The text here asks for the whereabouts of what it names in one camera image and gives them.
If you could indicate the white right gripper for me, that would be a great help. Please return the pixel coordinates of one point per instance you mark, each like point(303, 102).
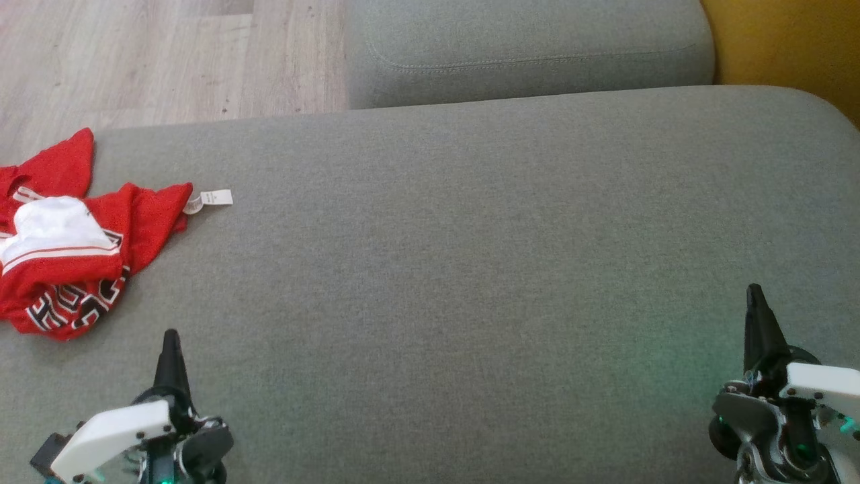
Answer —
point(820, 390)

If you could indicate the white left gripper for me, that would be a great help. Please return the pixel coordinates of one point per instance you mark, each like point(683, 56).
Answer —
point(114, 430)

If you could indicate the red basketball jersey white sleeves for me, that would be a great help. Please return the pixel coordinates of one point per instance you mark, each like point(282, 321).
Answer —
point(141, 222)

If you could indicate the large yellow sofa back cushion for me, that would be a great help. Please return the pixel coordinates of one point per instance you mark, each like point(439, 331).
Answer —
point(786, 47)

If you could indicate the large grey sofa seat cushion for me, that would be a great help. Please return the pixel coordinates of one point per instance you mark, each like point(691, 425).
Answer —
point(470, 269)

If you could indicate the small grey sofa seat cushion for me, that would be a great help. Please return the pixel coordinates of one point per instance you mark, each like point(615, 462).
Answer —
point(524, 47)

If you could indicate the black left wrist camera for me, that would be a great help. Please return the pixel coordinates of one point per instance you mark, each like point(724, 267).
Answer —
point(50, 454)

